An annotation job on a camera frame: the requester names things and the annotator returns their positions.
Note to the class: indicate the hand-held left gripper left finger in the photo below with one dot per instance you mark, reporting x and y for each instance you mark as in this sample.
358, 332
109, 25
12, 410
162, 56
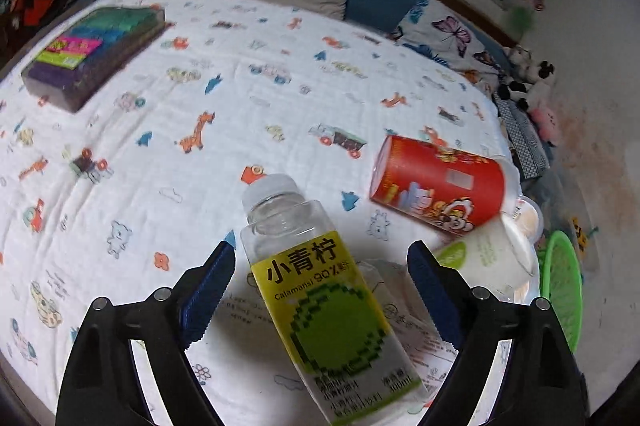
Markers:
207, 291

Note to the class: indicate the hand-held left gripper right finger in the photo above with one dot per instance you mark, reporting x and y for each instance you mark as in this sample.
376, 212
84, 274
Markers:
435, 291

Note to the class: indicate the red printed cylindrical can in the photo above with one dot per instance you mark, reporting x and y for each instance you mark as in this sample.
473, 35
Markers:
430, 186

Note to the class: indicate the clear bottle yellow-green label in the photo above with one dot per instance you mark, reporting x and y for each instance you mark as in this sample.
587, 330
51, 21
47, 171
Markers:
320, 306

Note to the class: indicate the green plastic mesh basket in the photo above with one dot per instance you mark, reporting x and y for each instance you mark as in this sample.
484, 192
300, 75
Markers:
560, 276

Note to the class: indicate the small clear plastic cup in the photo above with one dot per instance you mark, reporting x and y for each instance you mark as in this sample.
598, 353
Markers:
527, 216

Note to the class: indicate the black-white patterned cloth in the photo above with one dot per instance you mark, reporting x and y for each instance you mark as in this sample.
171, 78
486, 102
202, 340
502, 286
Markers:
525, 140

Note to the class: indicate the pink plush toy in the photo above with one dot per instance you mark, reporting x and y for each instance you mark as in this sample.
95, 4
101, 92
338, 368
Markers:
545, 123

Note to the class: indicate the black and white cow plush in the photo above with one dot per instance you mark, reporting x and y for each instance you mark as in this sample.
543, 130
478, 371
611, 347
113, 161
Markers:
530, 75

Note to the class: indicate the white animal-print blanket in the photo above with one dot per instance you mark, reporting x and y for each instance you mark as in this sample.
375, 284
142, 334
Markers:
200, 55

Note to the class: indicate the large butterfly-print pillow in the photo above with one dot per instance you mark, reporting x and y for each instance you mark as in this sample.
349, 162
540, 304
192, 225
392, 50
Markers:
450, 35

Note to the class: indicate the clear box of coloured cloths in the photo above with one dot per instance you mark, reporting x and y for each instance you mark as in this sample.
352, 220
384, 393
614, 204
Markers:
85, 55

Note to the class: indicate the colourful flower wall decoration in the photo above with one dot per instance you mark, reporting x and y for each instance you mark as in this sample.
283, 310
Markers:
527, 0

